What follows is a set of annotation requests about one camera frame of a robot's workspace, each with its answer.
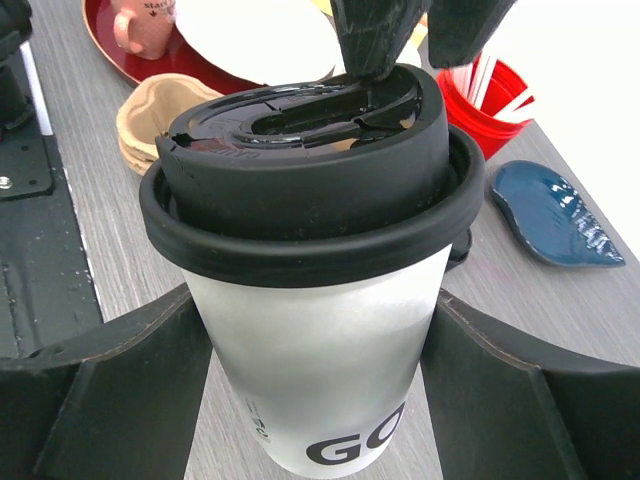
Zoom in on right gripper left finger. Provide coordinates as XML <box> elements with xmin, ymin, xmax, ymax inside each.
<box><xmin>35</xmin><ymin>285</ymin><xmax>212</xmax><ymax>479</ymax></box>

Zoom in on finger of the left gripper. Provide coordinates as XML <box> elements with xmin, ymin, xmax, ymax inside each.
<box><xmin>330</xmin><ymin>0</ymin><xmax>430</xmax><ymax>81</ymax></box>
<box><xmin>427</xmin><ymin>0</ymin><xmax>515</xmax><ymax>69</ymax></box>

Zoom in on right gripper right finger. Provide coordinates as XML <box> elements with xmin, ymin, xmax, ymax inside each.
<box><xmin>419</xmin><ymin>288</ymin><xmax>589</xmax><ymax>480</ymax></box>

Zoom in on stack of black lids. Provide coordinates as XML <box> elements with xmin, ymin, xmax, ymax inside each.
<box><xmin>446</xmin><ymin>228</ymin><xmax>473</xmax><ymax>272</ymax></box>

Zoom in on white paper plates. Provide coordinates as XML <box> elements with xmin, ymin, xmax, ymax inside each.
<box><xmin>175</xmin><ymin>0</ymin><xmax>339</xmax><ymax>85</ymax></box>

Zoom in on red straw holder cup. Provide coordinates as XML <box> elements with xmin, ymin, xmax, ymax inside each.
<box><xmin>436</xmin><ymin>60</ymin><xmax>532</xmax><ymax>160</ymax></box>

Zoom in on red round tray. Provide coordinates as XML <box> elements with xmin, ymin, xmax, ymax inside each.
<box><xmin>82</xmin><ymin>0</ymin><xmax>259</xmax><ymax>94</ymax></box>

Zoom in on blue ceramic leaf dish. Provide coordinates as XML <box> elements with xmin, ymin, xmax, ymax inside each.
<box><xmin>491</xmin><ymin>160</ymin><xmax>626</xmax><ymax>268</ymax></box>

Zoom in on pink mug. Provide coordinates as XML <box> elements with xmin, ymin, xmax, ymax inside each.
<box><xmin>111</xmin><ymin>0</ymin><xmax>176</xmax><ymax>60</ymax></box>

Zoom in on brown pulp cup carrier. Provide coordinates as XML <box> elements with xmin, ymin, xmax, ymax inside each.
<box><xmin>116</xmin><ymin>73</ymin><xmax>222</xmax><ymax>175</ymax></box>

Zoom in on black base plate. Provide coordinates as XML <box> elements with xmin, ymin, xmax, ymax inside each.
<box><xmin>1</xmin><ymin>43</ymin><xmax>103</xmax><ymax>358</ymax></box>

